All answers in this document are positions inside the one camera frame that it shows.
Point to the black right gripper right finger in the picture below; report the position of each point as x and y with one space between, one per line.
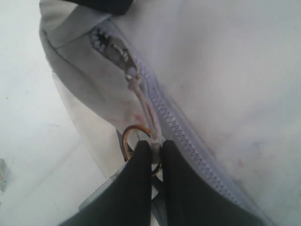
190 201

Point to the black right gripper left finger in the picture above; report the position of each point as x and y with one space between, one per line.
127 201

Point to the white fabric backpack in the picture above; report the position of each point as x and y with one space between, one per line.
222 76

